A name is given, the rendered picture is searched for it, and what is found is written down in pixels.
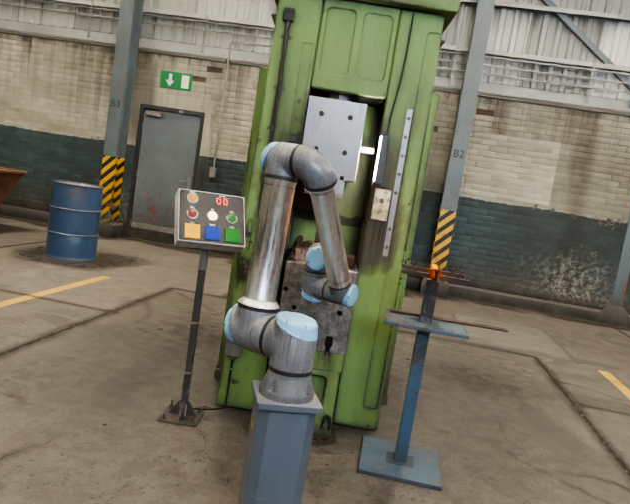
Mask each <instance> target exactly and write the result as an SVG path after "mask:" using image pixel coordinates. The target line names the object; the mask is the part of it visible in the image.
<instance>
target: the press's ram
mask: <svg viewBox="0 0 630 504"><path fill-rule="evenodd" d="M366 110H367V104H362V103H355V102H349V101H343V100H336V99H330V98H324V97H317V96H311V95H310V96H309V101H308V108H307V114H306V121H305V127H304V134H303V140H302V145H303V144H304V145H309V146H311V147H313V148H315V149H316V150H318V151H319V152H321V153H322V154H323V155H324V156H325V157H326V158H327V159H328V161H329V162H330V163H331V165H332V167H333V169H334V170H335V173H336V177H337V180H340V177H342V180H343V181H345V182H350V183H352V182H355V177H356V171H357V165H358V159H359V153H360V152H361V153H367V154H374V148H368V147H362V146H361V140H362V134H363V128H364V122H365V116H366Z"/></svg>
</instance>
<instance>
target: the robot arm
mask: <svg viewBox="0 0 630 504"><path fill-rule="evenodd" d="M260 166H261V170H262V171H263V172H264V173H265V176H264V179H265V181H264V186H263V192H262V198H261V204H260V209H259V215H258V221H257V227H256V232H255V238H254V244H253V250H252V256H251V261H250V267H249V273H248V279H247V284H246V290H245V295H244V296H243V297H241V298H240V299H239V300H238V304H235V305H234V306H233V308H230V310H229V311H228V313H227V315H226V317H225V321H224V324H225V326H224V332H225V335H226V337H227V339H228V340H229V341H230V342H231V343H233V344H235V345H236V346H238V347H240V348H244V349H246V350H249V351H252V352H255V353H257V354H260V355H263V356H266V357H268V358H270V359H269V366H268V370H267V372H266V374H265V375H264V377H263V379H262V381H261V383H260V386H259V392H260V394H261V395H262V396H264V397H265V398H267V399H269V400H272V401H275V402H279V403H284V404H293V405H298V404H306V403H309V402H311V401H312V400H313V398H314V388H313V383H312V378H311V374H312V367H313V361H314V355H315V349H316V343H317V338H318V324H317V322H316V321H315V320H314V319H313V318H311V317H308V316H307V315H304V314H300V313H296V312H289V311H282V312H279V308H280V306H279V305H278V303H277V302H276V300H275V299H276V294H277V288H278V282H279V277H280V271H281V266H282V260H283V254H284V249H285V243H286V237H287V232H288V226H289V220H290V215H291V209H292V204H293V198H294V192H295V187H296V184H297V180H298V179H301V181H302V182H303V184H304V188H305V190H306V191H308V192H310V196H311V201H312V205H313V210H314V215H315V220H316V225H317V226H316V232H315V239H314V241H312V242H310V244H309V246H310V247H309V249H308V252H307V254H306V263H305V270H304V277H303V284H302V288H301V290H302V292H301V295H302V297H303V298H304V299H306V300H308V301H312V302H322V301H328V302H331V303H335V304H338V305H342V306H346V307H351V306H352V305H353V304H354V303H355V301H356V299H357V297H358V287H357V286H356V285H355V284H354V285H353V284H352V282H351V278H350V274H349V269H348V263H347V258H346V252H345V247H344V241H343V236H342V230H341V224H340V219H339V213H338V208H337V202H336V197H335V191H334V187H335V186H336V184H337V177H336V173H335V170H334V169H333V167H332V165H331V163H330V162H329V161H328V159H327V158H326V157H325V156H324V155H323V154H322V153H321V152H319V151H318V150H316V149H315V148H313V147H311V146H309V145H304V144H303V145H301V144H293V143H286V142H272V143H270V144H268V146H266V147H265V148H264V150H263V152H262V154H261V158H260ZM326 274H327V278H326Z"/></svg>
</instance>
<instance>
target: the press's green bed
mask: <svg viewBox="0 0 630 504"><path fill-rule="evenodd" d="M343 360H344V355H342V354H336V353H330V352H326V351H325V352H324V351H317V350H315V355H314V361H313V367H312V374H311V378H312V383H313V388H314V391H315V393H316V395H317V397H318V399H319V401H320V403H321V405H322V407H323V412H322V414H316V418H315V424H314V430H313V435H318V436H323V437H328V438H330V437H331V425H332V419H333V413H334V407H335V400H336V394H337V388H338V381H339V375H340V373H341V372H342V366H343Z"/></svg>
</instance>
